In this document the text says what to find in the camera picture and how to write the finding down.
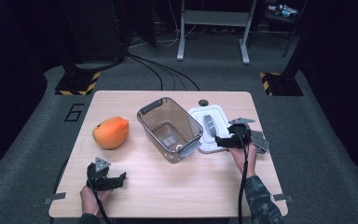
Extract black floor cable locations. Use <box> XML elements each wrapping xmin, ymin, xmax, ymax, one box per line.
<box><xmin>128</xmin><ymin>55</ymin><xmax>164</xmax><ymax>91</ymax></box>
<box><xmin>130</xmin><ymin>53</ymin><xmax>201</xmax><ymax>91</ymax></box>
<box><xmin>128</xmin><ymin>53</ymin><xmax>187</xmax><ymax>91</ymax></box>

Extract grey towel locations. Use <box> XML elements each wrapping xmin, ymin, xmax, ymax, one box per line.
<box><xmin>250</xmin><ymin>130</ymin><xmax>270</xmax><ymax>155</ymax></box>

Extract white metal table frame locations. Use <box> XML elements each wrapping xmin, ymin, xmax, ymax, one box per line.
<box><xmin>176</xmin><ymin>0</ymin><xmax>258</xmax><ymax>65</ymax></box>

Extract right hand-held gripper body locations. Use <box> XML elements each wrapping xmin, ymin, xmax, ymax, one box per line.
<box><xmin>227</xmin><ymin>117</ymin><xmax>255</xmax><ymax>149</ymax></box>

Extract orange plush toy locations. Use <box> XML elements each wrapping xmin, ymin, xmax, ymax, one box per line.
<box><xmin>91</xmin><ymin>116</ymin><xmax>130</xmax><ymax>150</ymax></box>

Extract person's right hand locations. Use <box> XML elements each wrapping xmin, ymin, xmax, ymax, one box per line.
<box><xmin>227</xmin><ymin>143</ymin><xmax>258</xmax><ymax>179</ymax></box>

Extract black cabinet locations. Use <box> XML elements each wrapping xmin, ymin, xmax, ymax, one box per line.
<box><xmin>60</xmin><ymin>0</ymin><xmax>129</xmax><ymax>63</ymax></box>

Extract white lid with grey handle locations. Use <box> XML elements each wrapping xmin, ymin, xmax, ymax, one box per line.
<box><xmin>187</xmin><ymin>105</ymin><xmax>236</xmax><ymax>154</ymax></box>

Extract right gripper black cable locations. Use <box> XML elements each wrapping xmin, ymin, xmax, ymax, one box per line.
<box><xmin>236</xmin><ymin>130</ymin><xmax>250</xmax><ymax>224</ymax></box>

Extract white cable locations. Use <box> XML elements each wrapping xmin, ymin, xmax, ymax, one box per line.
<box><xmin>155</xmin><ymin>0</ymin><xmax>198</xmax><ymax>49</ymax></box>

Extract dark curtain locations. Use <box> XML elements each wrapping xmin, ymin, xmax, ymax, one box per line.
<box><xmin>302</xmin><ymin>0</ymin><xmax>358</xmax><ymax>200</ymax></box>
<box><xmin>0</xmin><ymin>0</ymin><xmax>48</xmax><ymax>188</ymax></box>

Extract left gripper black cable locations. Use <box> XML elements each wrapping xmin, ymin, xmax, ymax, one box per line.
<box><xmin>87</xmin><ymin>178</ymin><xmax>113</xmax><ymax>224</ymax></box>

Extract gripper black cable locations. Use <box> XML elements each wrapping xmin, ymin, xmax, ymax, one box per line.
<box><xmin>87</xmin><ymin>178</ymin><xmax>113</xmax><ymax>224</ymax></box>
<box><xmin>236</xmin><ymin>130</ymin><xmax>250</xmax><ymax>224</ymax></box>

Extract person's left hand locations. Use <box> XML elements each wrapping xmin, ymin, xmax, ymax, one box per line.
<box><xmin>79</xmin><ymin>187</ymin><xmax>113</xmax><ymax>217</ymax></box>

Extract black striped stand base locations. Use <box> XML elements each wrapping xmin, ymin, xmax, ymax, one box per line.
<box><xmin>259</xmin><ymin>72</ymin><xmax>305</xmax><ymax>97</ymax></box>
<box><xmin>54</xmin><ymin>72</ymin><xmax>102</xmax><ymax>96</ymax></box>

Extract clear brown storage box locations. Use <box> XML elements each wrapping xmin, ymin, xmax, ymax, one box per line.
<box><xmin>136</xmin><ymin>96</ymin><xmax>204</xmax><ymax>165</ymax></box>

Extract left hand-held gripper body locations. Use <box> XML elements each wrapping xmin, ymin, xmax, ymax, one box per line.
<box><xmin>87</xmin><ymin>157</ymin><xmax>112</xmax><ymax>192</ymax></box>

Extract dark shelf with small things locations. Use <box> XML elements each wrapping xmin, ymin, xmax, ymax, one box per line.
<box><xmin>262</xmin><ymin>0</ymin><xmax>306</xmax><ymax>34</ymax></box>

